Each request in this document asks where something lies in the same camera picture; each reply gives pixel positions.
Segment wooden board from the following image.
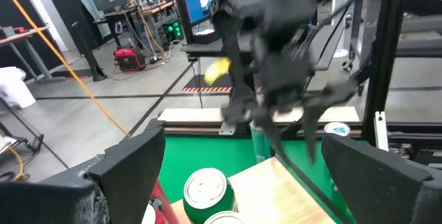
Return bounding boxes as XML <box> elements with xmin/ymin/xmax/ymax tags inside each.
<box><xmin>171</xmin><ymin>154</ymin><xmax>349</xmax><ymax>224</ymax></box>

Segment yellow cable tag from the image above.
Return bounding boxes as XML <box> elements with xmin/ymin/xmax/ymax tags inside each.
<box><xmin>203</xmin><ymin>57</ymin><xmax>231</xmax><ymax>86</ymax></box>

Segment green Sprite soda can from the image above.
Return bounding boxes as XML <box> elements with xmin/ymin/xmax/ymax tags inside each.
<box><xmin>203</xmin><ymin>210</ymin><xmax>244</xmax><ymax>224</ymax></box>
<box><xmin>182</xmin><ymin>167</ymin><xmax>238</xmax><ymax>224</ymax></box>

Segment silver angle bracket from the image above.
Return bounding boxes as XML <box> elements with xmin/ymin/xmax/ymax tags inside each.
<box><xmin>374</xmin><ymin>111</ymin><xmax>390</xmax><ymax>152</ymax></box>

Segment computer monitor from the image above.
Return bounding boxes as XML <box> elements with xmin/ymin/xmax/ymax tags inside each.
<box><xmin>172</xmin><ymin>0</ymin><xmax>255</xmax><ymax>45</ymax></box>

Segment black device green lights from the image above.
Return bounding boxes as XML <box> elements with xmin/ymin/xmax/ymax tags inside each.
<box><xmin>162</xmin><ymin>19</ymin><xmax>186</xmax><ymax>44</ymax></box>

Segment white trash bin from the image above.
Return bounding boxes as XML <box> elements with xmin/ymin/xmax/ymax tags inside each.
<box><xmin>0</xmin><ymin>66</ymin><xmax>37</xmax><ymax>110</ymax></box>

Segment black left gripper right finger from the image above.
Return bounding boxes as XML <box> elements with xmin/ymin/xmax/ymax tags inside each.
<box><xmin>322</xmin><ymin>133</ymin><xmax>442</xmax><ymax>224</ymax></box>

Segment yellow floor cable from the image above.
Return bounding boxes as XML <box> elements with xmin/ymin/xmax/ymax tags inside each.
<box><xmin>0</xmin><ymin>0</ymin><xmax>132</xmax><ymax>138</ymax></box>

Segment green table mat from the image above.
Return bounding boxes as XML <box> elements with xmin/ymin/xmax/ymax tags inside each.
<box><xmin>157</xmin><ymin>136</ymin><xmax>369</xmax><ymax>224</ymax></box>

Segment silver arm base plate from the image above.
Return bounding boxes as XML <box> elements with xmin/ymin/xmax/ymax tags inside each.
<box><xmin>218</xmin><ymin>122</ymin><xmax>238</xmax><ymax>136</ymax></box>

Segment wooden top work table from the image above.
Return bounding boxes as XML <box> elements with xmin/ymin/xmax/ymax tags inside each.
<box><xmin>93</xmin><ymin>0</ymin><xmax>180</xmax><ymax>45</ymax></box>

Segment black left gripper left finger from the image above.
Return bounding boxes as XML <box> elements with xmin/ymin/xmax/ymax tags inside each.
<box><xmin>0</xmin><ymin>120</ymin><xmax>166</xmax><ymax>224</ymax></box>

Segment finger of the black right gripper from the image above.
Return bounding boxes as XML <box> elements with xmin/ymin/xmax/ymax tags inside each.
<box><xmin>303</xmin><ymin>101</ymin><xmax>324</xmax><ymax>165</ymax></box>
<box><xmin>253</xmin><ymin>108</ymin><xmax>287</xmax><ymax>161</ymax></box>

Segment red black power station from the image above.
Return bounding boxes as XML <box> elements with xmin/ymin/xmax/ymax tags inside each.
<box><xmin>113</xmin><ymin>46</ymin><xmax>146</xmax><ymax>73</ymax></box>

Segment white tower fan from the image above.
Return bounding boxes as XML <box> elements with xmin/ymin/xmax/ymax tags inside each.
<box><xmin>331</xmin><ymin>0</ymin><xmax>352</xmax><ymax>59</ymax></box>

